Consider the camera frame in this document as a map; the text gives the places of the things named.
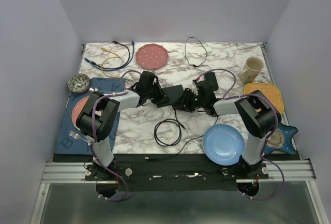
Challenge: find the yellow woven mat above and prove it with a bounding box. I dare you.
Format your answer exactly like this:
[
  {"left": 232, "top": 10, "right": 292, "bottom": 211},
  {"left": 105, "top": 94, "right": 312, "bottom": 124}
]
[{"left": 244, "top": 83, "right": 284, "bottom": 114}]

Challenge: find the pink dotted plate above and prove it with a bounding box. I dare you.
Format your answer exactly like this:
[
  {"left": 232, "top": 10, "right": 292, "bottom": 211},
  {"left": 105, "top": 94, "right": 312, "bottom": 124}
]
[{"left": 136, "top": 43, "right": 169, "bottom": 70}]

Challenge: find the pink cream plate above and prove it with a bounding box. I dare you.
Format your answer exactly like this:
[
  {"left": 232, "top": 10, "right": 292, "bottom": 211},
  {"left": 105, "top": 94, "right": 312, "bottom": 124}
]
[{"left": 71, "top": 96, "right": 89, "bottom": 131}]

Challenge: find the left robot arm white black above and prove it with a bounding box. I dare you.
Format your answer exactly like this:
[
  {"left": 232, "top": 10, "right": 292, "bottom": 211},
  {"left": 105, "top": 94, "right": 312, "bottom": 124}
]
[{"left": 76, "top": 71, "right": 169, "bottom": 180}]

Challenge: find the blue plastic plate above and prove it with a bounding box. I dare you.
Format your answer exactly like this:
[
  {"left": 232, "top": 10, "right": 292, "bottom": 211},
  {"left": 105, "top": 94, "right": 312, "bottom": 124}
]
[{"left": 202, "top": 124, "right": 245, "bottom": 166}]

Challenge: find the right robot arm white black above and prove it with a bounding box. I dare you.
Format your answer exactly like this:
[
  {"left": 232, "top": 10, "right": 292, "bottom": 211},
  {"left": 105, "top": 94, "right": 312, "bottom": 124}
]
[{"left": 172, "top": 71, "right": 281, "bottom": 178}]

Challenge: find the metal spoon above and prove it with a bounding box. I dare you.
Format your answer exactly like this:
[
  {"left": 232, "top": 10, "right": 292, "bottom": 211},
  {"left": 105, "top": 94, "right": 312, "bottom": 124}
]
[{"left": 88, "top": 87, "right": 99, "bottom": 93}]

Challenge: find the black power cable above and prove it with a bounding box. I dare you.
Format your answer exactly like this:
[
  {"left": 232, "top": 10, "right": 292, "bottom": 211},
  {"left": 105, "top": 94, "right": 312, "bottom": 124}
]
[{"left": 145, "top": 36, "right": 219, "bottom": 161}]

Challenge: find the yellow ethernet cable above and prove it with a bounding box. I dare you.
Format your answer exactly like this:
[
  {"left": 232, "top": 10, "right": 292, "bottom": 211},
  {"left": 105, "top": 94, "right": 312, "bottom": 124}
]
[{"left": 100, "top": 47, "right": 123, "bottom": 79}]

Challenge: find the blue ethernet cable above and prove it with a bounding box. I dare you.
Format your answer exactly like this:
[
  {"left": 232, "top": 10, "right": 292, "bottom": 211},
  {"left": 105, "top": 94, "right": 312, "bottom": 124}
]
[{"left": 84, "top": 40, "right": 136, "bottom": 71}]

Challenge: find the blue fabric placemat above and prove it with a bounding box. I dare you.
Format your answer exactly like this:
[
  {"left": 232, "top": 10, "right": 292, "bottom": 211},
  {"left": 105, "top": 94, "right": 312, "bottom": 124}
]
[{"left": 54, "top": 78, "right": 124, "bottom": 155}]

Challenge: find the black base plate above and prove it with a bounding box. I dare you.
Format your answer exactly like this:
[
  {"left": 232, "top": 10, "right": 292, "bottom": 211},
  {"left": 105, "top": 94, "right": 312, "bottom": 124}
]
[{"left": 49, "top": 154, "right": 310, "bottom": 192}]

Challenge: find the blue star-shaped dish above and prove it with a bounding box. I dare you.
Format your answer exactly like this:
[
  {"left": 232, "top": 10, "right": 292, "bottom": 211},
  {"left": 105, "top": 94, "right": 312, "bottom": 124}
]
[{"left": 264, "top": 123, "right": 298, "bottom": 155}]

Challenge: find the aluminium mounting rail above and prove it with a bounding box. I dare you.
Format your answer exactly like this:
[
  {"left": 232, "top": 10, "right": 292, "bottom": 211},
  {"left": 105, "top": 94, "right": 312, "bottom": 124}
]
[{"left": 41, "top": 160, "right": 316, "bottom": 184}]

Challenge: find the cream ceramic mug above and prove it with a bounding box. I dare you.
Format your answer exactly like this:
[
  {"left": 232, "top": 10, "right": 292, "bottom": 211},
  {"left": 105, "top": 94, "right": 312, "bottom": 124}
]
[{"left": 238, "top": 57, "right": 264, "bottom": 84}]

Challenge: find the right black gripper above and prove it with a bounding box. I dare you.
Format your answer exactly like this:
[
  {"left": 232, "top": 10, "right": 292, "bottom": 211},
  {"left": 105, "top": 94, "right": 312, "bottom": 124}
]
[{"left": 171, "top": 88, "right": 205, "bottom": 113}]

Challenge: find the metal fork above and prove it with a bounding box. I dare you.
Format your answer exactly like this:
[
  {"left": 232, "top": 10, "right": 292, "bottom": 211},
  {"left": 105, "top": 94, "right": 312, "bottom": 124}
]
[{"left": 69, "top": 131, "right": 89, "bottom": 143}]

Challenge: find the patterned small bowl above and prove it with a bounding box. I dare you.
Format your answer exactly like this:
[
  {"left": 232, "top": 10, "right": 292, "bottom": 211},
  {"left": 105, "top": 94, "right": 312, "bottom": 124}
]
[{"left": 67, "top": 73, "right": 90, "bottom": 94}]

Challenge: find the black network switch box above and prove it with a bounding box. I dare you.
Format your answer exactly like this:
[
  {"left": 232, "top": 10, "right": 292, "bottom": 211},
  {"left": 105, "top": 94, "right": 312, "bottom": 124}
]
[{"left": 162, "top": 85, "right": 184, "bottom": 106}]

